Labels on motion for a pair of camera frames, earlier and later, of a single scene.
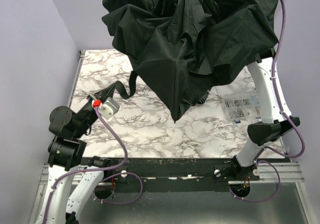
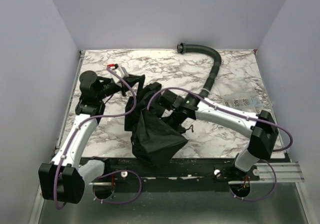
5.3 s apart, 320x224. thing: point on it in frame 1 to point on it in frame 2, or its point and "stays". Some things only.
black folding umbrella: [187, 38] to [155, 138]
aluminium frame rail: [290, 172] stays
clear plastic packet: [243, 108] stays
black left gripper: [94, 98] to [125, 85]
